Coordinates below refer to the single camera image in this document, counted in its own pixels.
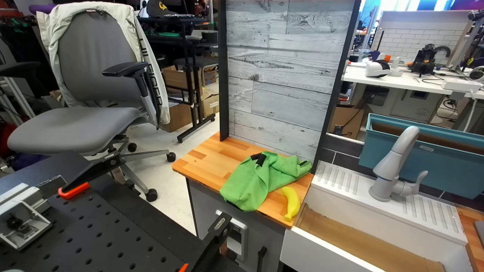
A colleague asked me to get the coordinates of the yellow banana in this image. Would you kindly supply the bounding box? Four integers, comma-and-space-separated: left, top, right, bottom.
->
281, 185, 301, 220

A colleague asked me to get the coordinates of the green cloth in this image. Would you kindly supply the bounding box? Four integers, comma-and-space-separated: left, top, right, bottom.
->
219, 150, 311, 211

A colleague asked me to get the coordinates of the cardboard box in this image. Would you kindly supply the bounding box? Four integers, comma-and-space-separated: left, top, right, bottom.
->
163, 64, 219, 131

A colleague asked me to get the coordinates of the grey wood backsplash panel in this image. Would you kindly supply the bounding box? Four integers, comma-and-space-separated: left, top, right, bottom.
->
221, 0, 361, 159

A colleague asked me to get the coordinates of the grey counter cabinet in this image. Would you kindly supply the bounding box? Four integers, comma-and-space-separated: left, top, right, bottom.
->
186, 179, 286, 272

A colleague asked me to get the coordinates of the black metal stand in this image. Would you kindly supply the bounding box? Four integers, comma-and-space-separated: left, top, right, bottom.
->
141, 13, 216, 141

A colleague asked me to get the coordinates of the white sink basin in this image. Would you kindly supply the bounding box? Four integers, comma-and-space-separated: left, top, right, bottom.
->
278, 159, 475, 272

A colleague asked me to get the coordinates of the grey office chair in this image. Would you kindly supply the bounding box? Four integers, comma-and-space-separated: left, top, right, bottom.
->
7, 11, 160, 182

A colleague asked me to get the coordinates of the grey sink faucet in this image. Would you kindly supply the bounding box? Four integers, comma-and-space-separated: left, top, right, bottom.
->
369, 125, 428, 202

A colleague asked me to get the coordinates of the black perforated table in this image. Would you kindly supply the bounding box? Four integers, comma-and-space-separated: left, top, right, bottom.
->
0, 155, 224, 272

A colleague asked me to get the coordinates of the white background desk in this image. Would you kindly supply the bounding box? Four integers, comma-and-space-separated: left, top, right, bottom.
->
342, 61, 484, 122

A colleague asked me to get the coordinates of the teal plastic bin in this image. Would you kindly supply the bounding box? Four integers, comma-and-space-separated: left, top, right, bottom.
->
360, 113, 484, 199

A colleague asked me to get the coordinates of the white jacket on chair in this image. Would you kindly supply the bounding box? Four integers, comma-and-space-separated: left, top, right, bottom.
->
35, 1, 171, 125

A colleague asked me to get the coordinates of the orange handled clamp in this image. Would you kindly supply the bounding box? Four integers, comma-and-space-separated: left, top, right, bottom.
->
57, 158, 121, 199

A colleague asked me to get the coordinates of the grey metal bracket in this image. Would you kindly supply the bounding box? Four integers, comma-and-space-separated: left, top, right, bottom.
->
0, 182, 51, 250

